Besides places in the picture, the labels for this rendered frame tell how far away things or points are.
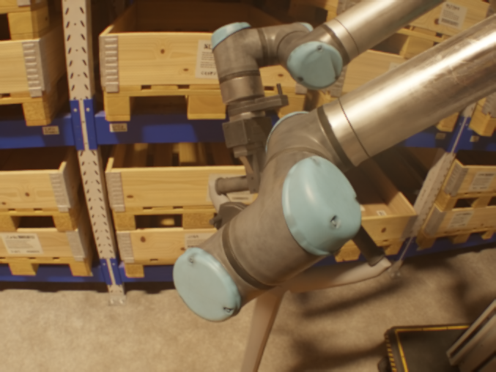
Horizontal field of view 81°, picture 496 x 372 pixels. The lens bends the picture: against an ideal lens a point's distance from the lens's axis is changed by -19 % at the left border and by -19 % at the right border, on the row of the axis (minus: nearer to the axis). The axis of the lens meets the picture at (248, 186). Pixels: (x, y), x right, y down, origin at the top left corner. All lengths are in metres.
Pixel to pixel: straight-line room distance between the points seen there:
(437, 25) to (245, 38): 1.08
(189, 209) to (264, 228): 1.28
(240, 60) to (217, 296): 0.49
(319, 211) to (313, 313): 1.93
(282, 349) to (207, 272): 1.69
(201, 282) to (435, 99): 0.33
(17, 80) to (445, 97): 1.32
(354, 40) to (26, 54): 1.10
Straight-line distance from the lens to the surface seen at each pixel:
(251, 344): 1.05
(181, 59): 1.28
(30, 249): 1.93
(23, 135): 1.59
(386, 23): 0.67
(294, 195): 0.31
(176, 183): 1.50
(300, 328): 2.13
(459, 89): 0.43
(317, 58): 0.61
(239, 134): 0.68
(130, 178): 1.49
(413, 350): 1.90
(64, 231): 1.77
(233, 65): 0.71
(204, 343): 2.00
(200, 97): 1.34
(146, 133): 1.46
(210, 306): 0.39
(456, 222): 2.56
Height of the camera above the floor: 1.76
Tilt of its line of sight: 35 degrees down
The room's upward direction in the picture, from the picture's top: 8 degrees clockwise
